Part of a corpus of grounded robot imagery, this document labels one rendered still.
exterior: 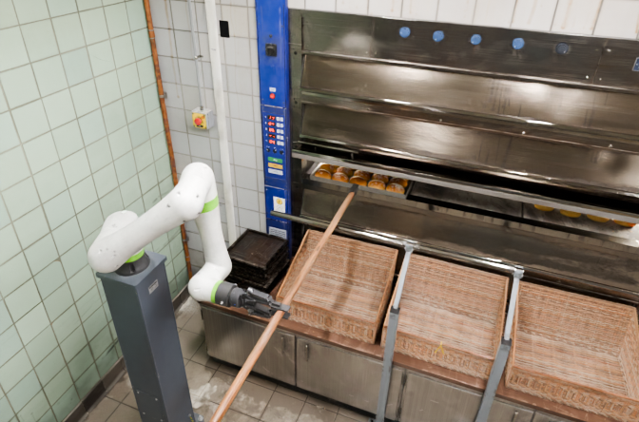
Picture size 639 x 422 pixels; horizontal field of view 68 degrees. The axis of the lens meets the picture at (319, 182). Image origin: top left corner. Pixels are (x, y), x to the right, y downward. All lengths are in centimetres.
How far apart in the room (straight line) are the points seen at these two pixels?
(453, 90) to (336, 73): 57
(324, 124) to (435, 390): 145
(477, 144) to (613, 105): 57
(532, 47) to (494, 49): 15
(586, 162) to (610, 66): 43
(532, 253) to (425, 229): 55
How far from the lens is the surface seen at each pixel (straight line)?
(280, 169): 269
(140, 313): 219
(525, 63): 224
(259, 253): 274
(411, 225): 264
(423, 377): 257
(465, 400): 263
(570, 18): 220
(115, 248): 184
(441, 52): 225
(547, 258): 267
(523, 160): 238
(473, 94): 228
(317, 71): 242
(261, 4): 242
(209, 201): 182
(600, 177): 243
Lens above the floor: 252
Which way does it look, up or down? 30 degrees down
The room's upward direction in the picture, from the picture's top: 1 degrees clockwise
